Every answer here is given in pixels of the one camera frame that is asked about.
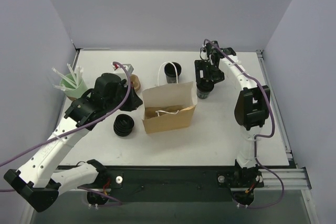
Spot green straw holder cup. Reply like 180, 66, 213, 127
59, 78, 88, 101

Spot white wrapped straw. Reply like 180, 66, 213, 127
67, 63, 78, 87
53, 85, 66, 91
52, 67, 77, 88
75, 66, 83, 87

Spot stack of dark paper cups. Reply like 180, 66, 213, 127
164, 62, 182, 83

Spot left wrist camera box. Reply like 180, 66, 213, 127
111, 61, 134, 77

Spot brown paper takeout bag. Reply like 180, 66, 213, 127
142, 76, 197, 134

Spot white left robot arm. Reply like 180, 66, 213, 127
4, 73, 138, 212

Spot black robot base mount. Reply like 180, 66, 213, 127
88, 166, 264, 205

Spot stack of black cup lids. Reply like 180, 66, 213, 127
113, 114, 134, 137

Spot black plastic cup lid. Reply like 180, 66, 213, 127
196, 80, 214, 92

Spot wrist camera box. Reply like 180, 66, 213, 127
201, 40, 219, 55
111, 61, 134, 77

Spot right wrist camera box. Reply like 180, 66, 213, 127
201, 40, 219, 55

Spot dark paper coffee cup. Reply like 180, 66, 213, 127
196, 80, 214, 99

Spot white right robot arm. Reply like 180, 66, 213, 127
194, 39, 270, 186

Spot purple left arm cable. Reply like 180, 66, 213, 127
0, 62, 131, 208

